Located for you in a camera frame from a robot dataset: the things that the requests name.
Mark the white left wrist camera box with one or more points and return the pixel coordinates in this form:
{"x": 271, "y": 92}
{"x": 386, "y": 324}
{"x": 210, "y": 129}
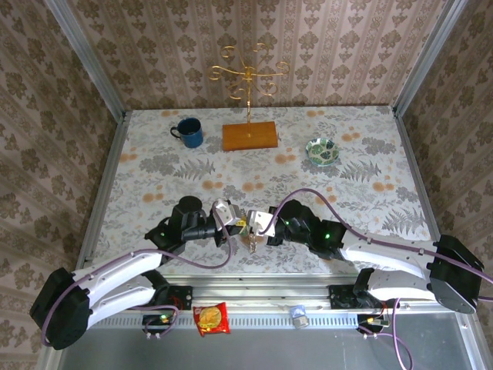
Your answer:
{"x": 227, "y": 212}

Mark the small blue white jar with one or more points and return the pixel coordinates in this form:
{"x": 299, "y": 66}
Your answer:
{"x": 299, "y": 317}

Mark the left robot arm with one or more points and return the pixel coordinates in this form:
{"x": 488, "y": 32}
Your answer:
{"x": 115, "y": 270}

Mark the green leaf pattern bowl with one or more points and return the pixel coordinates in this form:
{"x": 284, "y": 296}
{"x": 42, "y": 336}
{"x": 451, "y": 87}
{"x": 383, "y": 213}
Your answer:
{"x": 322, "y": 151}

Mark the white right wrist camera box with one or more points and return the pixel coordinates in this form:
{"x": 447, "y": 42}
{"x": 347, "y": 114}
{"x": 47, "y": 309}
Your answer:
{"x": 260, "y": 223}

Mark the dark blue ceramic mug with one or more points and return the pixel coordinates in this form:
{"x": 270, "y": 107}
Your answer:
{"x": 190, "y": 133}

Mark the aluminium table side rail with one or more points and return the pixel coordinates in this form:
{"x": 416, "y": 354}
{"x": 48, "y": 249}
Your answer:
{"x": 106, "y": 185}
{"x": 416, "y": 169}

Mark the aluminium front mounting rail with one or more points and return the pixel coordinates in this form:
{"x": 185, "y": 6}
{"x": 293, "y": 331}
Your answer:
{"x": 262, "y": 293}

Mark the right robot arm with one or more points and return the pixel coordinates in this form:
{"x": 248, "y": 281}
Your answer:
{"x": 385, "y": 258}

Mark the red snack packet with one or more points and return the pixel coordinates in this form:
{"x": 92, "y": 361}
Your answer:
{"x": 211, "y": 318}

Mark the small black circuit board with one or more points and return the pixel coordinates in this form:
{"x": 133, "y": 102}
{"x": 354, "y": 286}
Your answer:
{"x": 156, "y": 320}
{"x": 371, "y": 321}

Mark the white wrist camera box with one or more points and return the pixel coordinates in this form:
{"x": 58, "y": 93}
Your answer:
{"x": 227, "y": 212}
{"x": 260, "y": 223}

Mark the aluminium frame post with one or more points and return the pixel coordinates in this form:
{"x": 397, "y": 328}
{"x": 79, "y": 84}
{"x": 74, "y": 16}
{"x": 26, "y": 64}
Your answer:
{"x": 88, "y": 61}
{"x": 427, "y": 61}

